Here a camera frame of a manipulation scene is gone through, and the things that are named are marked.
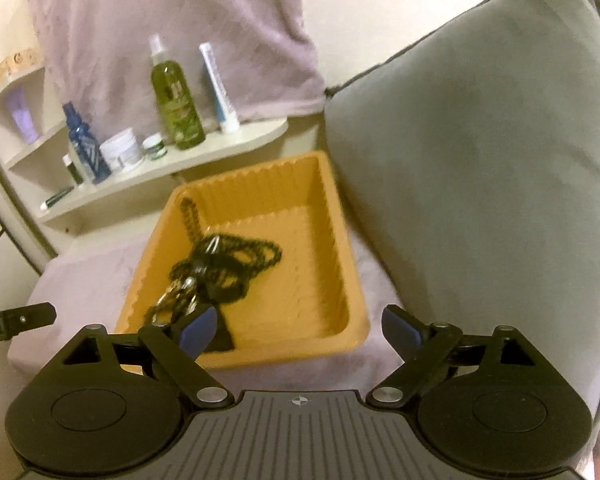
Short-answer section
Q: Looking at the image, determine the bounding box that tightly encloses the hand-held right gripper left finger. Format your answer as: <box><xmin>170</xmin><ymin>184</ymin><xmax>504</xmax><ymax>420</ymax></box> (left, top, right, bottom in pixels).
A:
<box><xmin>62</xmin><ymin>306</ymin><xmax>231</xmax><ymax>408</ymax></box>

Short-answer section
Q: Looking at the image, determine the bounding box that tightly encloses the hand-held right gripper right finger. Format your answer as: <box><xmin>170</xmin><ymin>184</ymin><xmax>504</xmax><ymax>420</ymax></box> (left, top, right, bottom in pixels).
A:
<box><xmin>365</xmin><ymin>304</ymin><xmax>537</xmax><ymax>407</ymax></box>

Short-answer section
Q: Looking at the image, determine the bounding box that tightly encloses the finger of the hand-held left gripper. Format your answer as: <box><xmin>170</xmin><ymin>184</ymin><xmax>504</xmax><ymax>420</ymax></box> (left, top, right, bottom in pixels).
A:
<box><xmin>2</xmin><ymin>302</ymin><xmax>57</xmax><ymax>335</ymax></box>

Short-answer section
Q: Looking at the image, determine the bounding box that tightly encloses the white pearl necklace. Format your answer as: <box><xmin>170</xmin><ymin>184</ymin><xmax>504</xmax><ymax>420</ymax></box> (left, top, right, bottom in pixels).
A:
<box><xmin>148</xmin><ymin>237</ymin><xmax>222</xmax><ymax>327</ymax></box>

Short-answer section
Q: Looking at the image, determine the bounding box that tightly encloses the brown bead necklace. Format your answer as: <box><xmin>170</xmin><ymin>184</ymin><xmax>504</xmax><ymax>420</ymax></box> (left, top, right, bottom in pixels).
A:
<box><xmin>167</xmin><ymin>197</ymin><xmax>284</xmax><ymax>307</ymax></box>

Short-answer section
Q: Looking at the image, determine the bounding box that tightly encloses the orange plastic tray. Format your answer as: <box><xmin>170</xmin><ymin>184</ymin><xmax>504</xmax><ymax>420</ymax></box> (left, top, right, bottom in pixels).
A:
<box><xmin>114</xmin><ymin>150</ymin><xmax>371</xmax><ymax>371</ymax></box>

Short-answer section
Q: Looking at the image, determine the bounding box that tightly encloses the lavender fleece blanket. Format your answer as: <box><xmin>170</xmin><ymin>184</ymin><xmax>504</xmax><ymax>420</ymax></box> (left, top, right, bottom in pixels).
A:
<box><xmin>5</xmin><ymin>220</ymin><xmax>417</xmax><ymax>377</ymax></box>

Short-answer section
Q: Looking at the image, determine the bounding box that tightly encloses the black tube with white cap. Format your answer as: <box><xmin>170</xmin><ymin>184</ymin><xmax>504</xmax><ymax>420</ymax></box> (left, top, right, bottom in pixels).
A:
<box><xmin>39</xmin><ymin>185</ymin><xmax>76</xmax><ymax>211</ymax></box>

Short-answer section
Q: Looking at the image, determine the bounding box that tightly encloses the white lip balm stick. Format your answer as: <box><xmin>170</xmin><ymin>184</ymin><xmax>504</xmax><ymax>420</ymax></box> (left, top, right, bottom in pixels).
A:
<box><xmin>62</xmin><ymin>153</ymin><xmax>85</xmax><ymax>187</ymax></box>

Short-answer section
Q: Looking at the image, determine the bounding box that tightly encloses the white shelf unit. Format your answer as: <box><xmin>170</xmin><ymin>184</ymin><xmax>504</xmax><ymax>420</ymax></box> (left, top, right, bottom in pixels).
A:
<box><xmin>0</xmin><ymin>62</ymin><xmax>290</xmax><ymax>234</ymax></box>

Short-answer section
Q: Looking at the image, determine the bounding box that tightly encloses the blue spray bottle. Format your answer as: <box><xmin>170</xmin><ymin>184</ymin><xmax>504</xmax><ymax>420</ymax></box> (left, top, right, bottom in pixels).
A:
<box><xmin>62</xmin><ymin>102</ymin><xmax>112</xmax><ymax>185</ymax></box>

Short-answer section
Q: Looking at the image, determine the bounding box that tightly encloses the grey cushion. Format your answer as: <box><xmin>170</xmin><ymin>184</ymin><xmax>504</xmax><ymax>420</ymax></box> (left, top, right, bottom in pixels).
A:
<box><xmin>324</xmin><ymin>0</ymin><xmax>600</xmax><ymax>443</ymax></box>

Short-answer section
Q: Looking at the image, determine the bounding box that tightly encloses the small green-labelled jar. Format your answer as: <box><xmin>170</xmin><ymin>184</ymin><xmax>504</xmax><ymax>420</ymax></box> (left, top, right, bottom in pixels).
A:
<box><xmin>141</xmin><ymin>133</ymin><xmax>169</xmax><ymax>162</ymax></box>

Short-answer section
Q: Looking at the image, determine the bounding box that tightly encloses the white cream jar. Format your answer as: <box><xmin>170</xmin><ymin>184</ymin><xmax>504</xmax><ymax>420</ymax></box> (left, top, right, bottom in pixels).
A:
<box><xmin>99</xmin><ymin>127</ymin><xmax>145</xmax><ymax>173</ymax></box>

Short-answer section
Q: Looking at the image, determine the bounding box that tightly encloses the purple tube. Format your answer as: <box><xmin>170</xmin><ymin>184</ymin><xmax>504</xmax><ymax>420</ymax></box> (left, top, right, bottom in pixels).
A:
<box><xmin>6</xmin><ymin>87</ymin><xmax>40</xmax><ymax>145</ymax></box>

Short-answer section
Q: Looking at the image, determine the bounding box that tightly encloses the green spray bottle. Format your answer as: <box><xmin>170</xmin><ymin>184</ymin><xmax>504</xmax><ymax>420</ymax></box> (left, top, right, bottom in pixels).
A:
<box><xmin>148</xmin><ymin>33</ymin><xmax>206</xmax><ymax>151</ymax></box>

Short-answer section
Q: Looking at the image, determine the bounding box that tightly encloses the blue and white tube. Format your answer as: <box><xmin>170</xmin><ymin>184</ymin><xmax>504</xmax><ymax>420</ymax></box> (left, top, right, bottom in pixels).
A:
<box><xmin>198</xmin><ymin>42</ymin><xmax>241</xmax><ymax>134</ymax></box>

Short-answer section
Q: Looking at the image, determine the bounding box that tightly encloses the wooden printed box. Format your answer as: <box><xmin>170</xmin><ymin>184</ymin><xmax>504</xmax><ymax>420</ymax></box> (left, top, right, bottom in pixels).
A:
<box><xmin>0</xmin><ymin>47</ymin><xmax>39</xmax><ymax>86</ymax></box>

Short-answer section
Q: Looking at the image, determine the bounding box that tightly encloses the pink hanging towel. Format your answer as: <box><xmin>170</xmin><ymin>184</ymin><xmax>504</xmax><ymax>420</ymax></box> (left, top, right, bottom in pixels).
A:
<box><xmin>26</xmin><ymin>0</ymin><xmax>327</xmax><ymax>137</ymax></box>

